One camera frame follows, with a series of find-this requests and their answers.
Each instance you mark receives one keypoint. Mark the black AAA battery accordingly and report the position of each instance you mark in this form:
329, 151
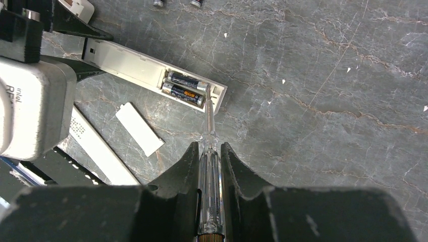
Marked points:
196, 3
159, 3
187, 81
182, 93

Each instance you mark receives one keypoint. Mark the long white remote back cover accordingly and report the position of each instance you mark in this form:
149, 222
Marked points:
99, 151

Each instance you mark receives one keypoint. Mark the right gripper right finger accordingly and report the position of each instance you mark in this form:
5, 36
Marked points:
256, 210

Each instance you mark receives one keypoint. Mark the white remote control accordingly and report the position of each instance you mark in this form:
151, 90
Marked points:
143, 70
82, 9

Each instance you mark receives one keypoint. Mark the white battery cover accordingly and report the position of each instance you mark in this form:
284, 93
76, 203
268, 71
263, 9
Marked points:
139, 129

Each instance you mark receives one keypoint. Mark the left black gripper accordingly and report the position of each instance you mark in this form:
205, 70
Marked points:
22, 25

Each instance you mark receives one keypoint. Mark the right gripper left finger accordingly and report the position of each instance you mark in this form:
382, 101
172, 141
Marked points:
162, 210

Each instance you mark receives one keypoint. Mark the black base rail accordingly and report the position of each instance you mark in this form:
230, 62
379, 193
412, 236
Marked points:
53, 168

